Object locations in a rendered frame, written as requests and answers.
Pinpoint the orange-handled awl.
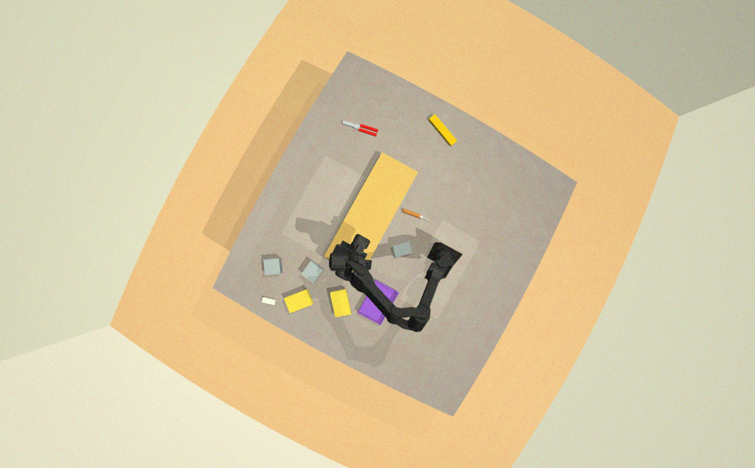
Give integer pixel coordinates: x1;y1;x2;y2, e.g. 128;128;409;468
403;209;424;218

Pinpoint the purple rectangular tray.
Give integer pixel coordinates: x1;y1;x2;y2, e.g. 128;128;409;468
357;280;399;325

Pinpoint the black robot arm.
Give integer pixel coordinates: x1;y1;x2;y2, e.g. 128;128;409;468
329;244;456;332

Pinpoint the yellow rectangular block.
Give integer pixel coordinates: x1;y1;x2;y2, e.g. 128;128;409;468
429;115;457;146
330;289;352;317
284;289;313;313

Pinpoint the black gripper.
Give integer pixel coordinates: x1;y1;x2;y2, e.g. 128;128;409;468
335;234;370;281

